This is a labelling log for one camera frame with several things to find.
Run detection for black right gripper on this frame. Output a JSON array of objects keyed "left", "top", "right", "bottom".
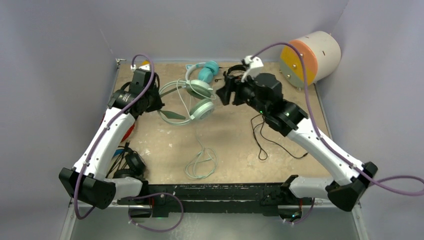
[{"left": 216, "top": 71, "right": 269, "bottom": 117}]

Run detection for mint green headphones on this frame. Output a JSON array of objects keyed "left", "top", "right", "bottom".
[{"left": 157, "top": 78, "right": 218, "bottom": 180}]

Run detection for red headphones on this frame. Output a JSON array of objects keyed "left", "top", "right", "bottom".
[{"left": 120, "top": 123, "right": 135, "bottom": 143}]

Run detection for black blue gaming headphones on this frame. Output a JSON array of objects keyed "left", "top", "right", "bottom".
[{"left": 106, "top": 141, "right": 147, "bottom": 180}]

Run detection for small black headphones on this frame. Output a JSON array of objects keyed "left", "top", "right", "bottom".
[{"left": 214, "top": 64, "right": 309, "bottom": 162}]

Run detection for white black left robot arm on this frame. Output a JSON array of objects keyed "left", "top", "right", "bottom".
[{"left": 58, "top": 68, "right": 164, "bottom": 209}]

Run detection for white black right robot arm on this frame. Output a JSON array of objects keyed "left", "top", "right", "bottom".
[{"left": 216, "top": 73, "right": 378, "bottom": 212}]

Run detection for teal cat ear headphones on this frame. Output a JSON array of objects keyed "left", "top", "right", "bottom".
[{"left": 184, "top": 60, "right": 220, "bottom": 84}]

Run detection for round pastel drawer box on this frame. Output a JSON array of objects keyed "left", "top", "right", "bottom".
[{"left": 279, "top": 31, "right": 342, "bottom": 89}]

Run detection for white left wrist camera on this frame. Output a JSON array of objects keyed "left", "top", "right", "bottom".
[{"left": 130, "top": 64, "right": 151, "bottom": 72}]

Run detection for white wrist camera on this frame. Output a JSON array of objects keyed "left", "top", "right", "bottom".
[
  {"left": 240, "top": 55, "right": 264, "bottom": 83},
  {"left": 130, "top": 64, "right": 151, "bottom": 72}
]

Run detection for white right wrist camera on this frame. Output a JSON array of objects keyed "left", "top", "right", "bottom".
[{"left": 240, "top": 55, "right": 264, "bottom": 83}]

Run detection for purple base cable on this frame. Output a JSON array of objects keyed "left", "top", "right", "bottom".
[{"left": 128, "top": 193, "right": 185, "bottom": 233}]

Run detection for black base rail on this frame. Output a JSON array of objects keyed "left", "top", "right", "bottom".
[{"left": 117, "top": 182, "right": 312, "bottom": 221}]

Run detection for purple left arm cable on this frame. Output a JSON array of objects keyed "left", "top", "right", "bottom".
[{"left": 73, "top": 53, "right": 156, "bottom": 221}]

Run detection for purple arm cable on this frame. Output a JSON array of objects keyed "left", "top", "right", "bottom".
[
  {"left": 250, "top": 42, "right": 424, "bottom": 197},
  {"left": 73, "top": 53, "right": 156, "bottom": 221}
]

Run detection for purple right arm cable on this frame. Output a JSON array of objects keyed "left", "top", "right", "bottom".
[{"left": 250, "top": 42, "right": 424, "bottom": 197}]

